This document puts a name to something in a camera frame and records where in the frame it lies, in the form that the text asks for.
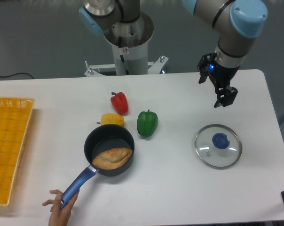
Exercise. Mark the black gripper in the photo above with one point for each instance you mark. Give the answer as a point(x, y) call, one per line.
point(221, 68)

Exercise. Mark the dark saucepan blue handle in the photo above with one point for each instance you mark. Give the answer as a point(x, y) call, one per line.
point(109, 149)

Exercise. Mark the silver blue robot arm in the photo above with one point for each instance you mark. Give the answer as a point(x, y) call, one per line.
point(238, 22)

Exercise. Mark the glass pot lid blue knob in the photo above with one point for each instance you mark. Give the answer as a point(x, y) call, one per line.
point(218, 146)

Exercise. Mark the person's hand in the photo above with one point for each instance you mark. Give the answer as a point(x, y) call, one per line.
point(58, 216)

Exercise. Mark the green bell pepper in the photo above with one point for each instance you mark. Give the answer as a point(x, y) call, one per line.
point(147, 122)

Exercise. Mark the red bell pepper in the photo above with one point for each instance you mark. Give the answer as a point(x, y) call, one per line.
point(119, 102)

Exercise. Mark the yellow bell pepper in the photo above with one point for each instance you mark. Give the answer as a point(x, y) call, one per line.
point(112, 118)

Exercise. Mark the golden baked pastry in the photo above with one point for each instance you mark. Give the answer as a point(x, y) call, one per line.
point(113, 158)

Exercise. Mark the yellow plastic basket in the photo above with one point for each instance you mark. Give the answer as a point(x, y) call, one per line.
point(15, 115)

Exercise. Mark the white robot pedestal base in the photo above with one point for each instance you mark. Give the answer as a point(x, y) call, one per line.
point(129, 43)

